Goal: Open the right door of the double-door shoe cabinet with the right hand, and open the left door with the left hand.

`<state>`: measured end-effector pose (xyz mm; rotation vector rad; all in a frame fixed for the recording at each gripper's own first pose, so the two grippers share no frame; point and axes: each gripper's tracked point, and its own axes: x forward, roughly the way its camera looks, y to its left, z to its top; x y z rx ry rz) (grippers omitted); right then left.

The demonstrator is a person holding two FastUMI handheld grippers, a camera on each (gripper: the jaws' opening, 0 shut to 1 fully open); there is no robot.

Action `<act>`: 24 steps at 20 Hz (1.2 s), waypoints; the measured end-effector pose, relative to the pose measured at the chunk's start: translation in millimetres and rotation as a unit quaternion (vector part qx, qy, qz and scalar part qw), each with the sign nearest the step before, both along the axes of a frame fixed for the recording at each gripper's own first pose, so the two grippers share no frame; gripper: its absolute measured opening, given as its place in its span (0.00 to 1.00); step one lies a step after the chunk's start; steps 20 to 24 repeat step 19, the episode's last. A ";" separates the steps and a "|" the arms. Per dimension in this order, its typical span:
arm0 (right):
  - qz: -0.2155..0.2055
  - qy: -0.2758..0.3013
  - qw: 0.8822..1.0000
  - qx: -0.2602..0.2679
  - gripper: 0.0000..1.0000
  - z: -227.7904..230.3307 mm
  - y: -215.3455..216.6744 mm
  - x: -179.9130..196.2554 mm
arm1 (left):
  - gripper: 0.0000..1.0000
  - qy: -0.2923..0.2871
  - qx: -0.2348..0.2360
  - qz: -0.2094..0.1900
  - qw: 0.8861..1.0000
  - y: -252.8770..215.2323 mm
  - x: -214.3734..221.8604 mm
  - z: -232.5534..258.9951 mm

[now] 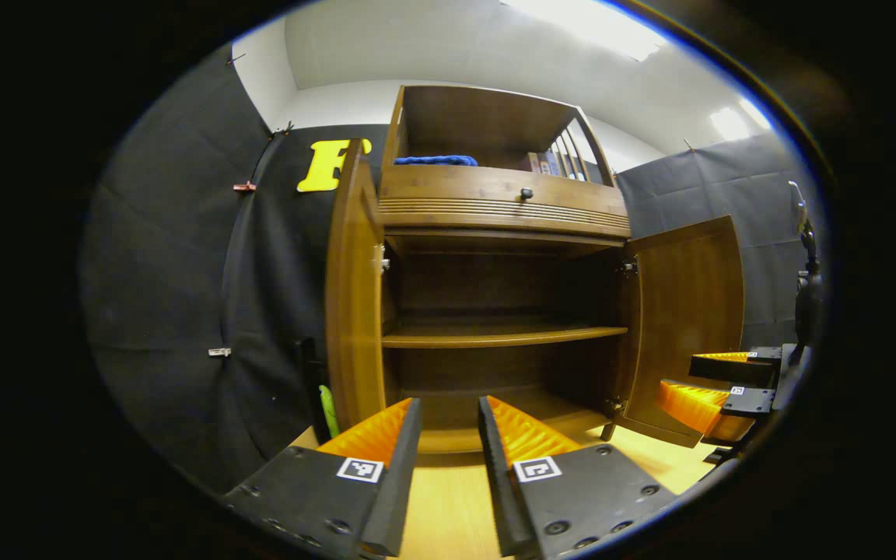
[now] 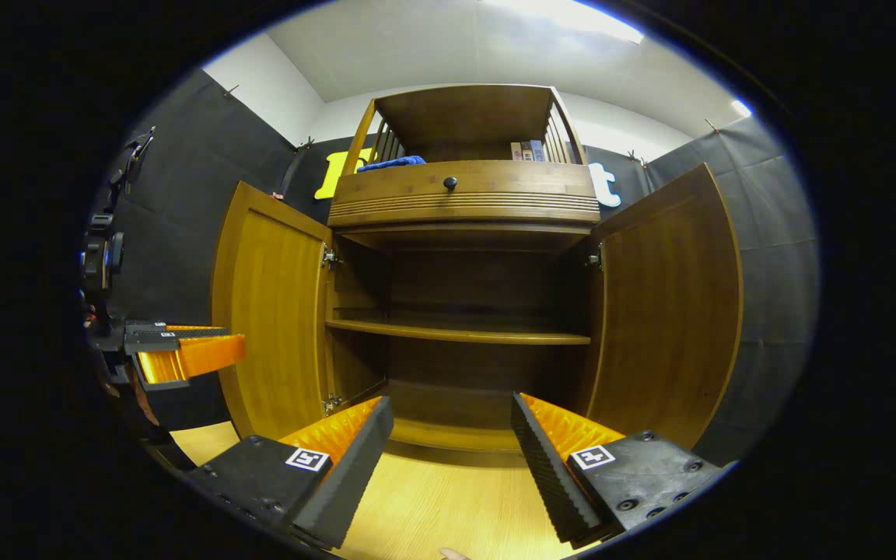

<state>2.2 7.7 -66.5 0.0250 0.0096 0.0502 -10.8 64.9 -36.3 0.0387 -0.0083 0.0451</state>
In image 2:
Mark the wooden drawer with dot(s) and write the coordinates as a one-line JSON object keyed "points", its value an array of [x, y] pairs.
{"points": [[386, 187]]}

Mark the wooden inner shelf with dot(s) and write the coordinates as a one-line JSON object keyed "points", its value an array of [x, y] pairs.
{"points": [[456, 334]]}

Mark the blue cloth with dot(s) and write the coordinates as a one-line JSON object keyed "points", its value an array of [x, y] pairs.
{"points": [[390, 164]]}

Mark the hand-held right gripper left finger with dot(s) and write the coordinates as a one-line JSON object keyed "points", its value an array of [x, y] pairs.
{"points": [[347, 482]]}

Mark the small ceiling light panel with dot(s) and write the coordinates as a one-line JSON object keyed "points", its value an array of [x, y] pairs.
{"points": [[742, 107]]}

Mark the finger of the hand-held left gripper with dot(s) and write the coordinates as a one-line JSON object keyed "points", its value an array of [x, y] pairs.
{"points": [[199, 358], [176, 332]]}

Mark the wooden shoe cabinet door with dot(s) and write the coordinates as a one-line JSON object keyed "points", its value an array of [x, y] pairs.
{"points": [[277, 311], [666, 311]]}

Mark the black backdrop cloth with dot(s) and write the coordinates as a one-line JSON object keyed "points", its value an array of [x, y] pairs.
{"points": [[775, 311]]}

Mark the metal door hinge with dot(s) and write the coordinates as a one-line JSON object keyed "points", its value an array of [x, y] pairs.
{"points": [[330, 257], [594, 260], [331, 403]]}

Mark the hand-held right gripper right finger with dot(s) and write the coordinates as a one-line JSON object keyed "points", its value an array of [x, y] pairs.
{"points": [[549, 482]]}

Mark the grey small book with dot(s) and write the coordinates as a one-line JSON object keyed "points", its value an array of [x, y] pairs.
{"points": [[526, 151]]}

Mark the tan small book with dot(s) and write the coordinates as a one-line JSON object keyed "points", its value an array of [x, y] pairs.
{"points": [[516, 152]]}

